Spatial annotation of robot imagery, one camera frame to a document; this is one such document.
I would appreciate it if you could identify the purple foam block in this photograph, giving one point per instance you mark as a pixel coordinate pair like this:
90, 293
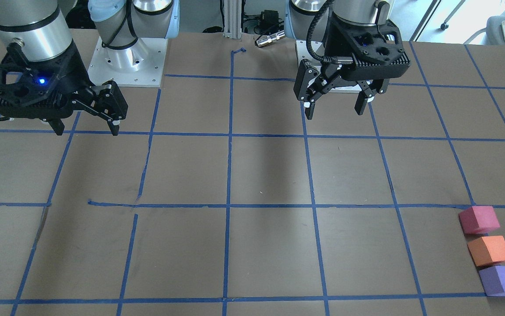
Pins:
493, 280

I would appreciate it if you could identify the aluminium frame post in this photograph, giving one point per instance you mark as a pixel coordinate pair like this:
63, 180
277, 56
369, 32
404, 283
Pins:
232, 19

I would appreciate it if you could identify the metal connector plug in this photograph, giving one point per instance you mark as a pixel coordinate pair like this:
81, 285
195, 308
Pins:
266, 40

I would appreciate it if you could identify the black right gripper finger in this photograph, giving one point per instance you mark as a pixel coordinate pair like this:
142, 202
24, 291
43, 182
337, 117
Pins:
58, 126
113, 125

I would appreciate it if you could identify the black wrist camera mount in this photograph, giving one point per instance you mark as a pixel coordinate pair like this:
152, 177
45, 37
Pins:
377, 51
38, 89

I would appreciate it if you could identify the red foam block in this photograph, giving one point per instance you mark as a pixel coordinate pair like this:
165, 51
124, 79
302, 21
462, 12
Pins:
479, 219

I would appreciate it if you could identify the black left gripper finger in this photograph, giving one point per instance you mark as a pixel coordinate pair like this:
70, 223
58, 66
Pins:
363, 98
308, 109

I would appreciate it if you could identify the orange foam block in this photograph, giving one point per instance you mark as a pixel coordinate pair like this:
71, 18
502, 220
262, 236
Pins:
487, 251

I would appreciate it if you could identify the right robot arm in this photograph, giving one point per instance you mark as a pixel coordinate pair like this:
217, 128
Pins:
41, 27

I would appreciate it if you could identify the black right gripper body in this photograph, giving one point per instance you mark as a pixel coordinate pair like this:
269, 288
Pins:
76, 70

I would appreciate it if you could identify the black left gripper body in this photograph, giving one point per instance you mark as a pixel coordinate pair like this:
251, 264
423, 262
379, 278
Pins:
334, 43

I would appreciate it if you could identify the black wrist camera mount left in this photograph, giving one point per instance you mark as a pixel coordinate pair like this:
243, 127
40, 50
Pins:
377, 51

